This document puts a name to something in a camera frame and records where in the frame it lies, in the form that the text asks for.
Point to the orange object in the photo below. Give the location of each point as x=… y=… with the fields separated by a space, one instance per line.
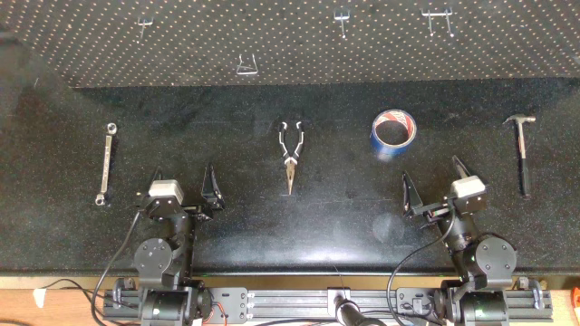
x=576 y=300

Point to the metal hook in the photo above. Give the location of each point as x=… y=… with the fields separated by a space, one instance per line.
x=342 y=17
x=247 y=71
x=437 y=14
x=144 y=22

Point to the black and white pliers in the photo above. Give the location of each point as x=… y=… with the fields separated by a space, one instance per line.
x=291 y=161

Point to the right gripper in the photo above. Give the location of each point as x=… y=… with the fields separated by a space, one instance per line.
x=437 y=209

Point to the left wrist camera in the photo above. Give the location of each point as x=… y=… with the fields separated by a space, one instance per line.
x=166 y=191

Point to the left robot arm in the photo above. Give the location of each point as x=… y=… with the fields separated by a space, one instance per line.
x=154 y=259

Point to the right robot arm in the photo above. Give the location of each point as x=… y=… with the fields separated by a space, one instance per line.
x=494 y=261

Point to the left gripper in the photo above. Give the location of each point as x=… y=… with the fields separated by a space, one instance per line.
x=199 y=209

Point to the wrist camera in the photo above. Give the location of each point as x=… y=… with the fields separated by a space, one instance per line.
x=468 y=187
x=166 y=191

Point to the hammer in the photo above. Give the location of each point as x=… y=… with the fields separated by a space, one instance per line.
x=522 y=140

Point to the roll of blue tape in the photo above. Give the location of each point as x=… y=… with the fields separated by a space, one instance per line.
x=379 y=147

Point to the mounting rail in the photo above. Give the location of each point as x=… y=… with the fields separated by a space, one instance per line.
x=290 y=303

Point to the wrench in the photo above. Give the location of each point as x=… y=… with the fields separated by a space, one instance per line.
x=107 y=158

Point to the white paper tag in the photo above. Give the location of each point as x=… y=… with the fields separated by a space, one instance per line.
x=40 y=297

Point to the black pegboard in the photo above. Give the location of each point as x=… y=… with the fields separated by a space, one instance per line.
x=290 y=45

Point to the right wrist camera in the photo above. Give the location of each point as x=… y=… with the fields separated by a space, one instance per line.
x=468 y=187

